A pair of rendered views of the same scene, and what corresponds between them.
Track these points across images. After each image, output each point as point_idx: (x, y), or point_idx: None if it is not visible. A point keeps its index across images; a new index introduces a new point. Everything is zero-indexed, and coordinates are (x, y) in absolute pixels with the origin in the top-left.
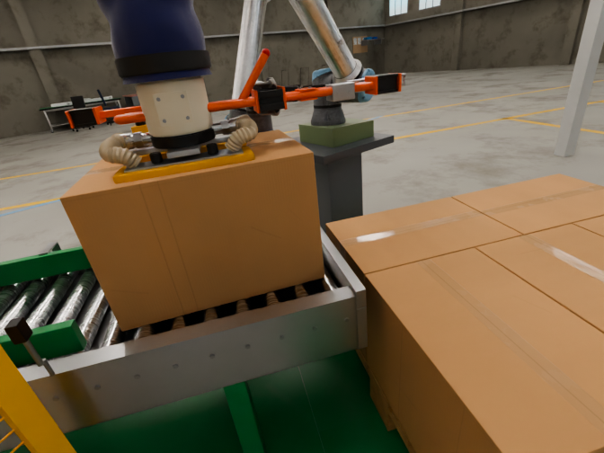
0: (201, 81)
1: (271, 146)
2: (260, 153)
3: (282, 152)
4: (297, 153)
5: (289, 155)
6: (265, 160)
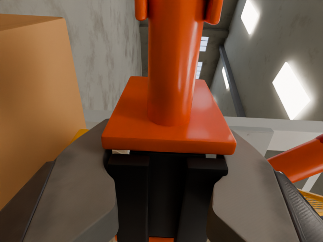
0: (208, 241)
1: (18, 136)
2: (57, 139)
3: (60, 86)
4: (67, 54)
5: (72, 68)
6: (82, 108)
